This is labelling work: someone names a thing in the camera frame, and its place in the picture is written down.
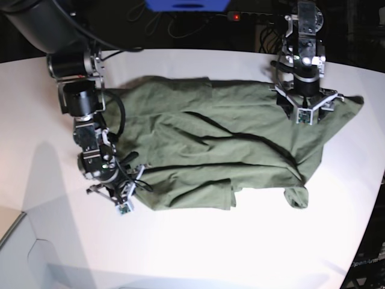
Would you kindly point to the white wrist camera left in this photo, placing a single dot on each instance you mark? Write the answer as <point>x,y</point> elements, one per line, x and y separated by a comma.
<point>305,116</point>

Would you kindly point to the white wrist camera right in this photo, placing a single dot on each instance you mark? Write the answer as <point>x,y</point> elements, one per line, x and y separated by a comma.
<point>124,208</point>

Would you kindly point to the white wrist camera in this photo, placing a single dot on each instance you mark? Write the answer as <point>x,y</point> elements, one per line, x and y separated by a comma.
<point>124,208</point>
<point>305,116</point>

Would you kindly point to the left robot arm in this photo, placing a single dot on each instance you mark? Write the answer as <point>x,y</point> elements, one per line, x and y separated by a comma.
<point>300,67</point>

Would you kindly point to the black power strip red light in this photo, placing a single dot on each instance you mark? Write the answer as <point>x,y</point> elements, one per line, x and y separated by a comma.
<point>238,16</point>

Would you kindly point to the green t-shirt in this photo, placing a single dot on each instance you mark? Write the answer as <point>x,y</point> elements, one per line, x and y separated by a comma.
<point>203,140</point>

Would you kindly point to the white side panel board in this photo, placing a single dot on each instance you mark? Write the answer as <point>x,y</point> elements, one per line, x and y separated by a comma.
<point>23,264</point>

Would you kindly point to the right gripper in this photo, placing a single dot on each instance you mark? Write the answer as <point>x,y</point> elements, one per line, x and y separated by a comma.
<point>120,187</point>

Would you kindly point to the blue box at top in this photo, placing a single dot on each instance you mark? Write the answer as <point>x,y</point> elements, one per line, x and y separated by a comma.
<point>187,5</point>

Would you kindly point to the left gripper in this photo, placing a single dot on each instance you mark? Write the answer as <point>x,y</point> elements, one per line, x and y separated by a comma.
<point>321,103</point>

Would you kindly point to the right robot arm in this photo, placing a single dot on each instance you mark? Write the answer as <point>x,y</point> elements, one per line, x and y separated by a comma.
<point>75,62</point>

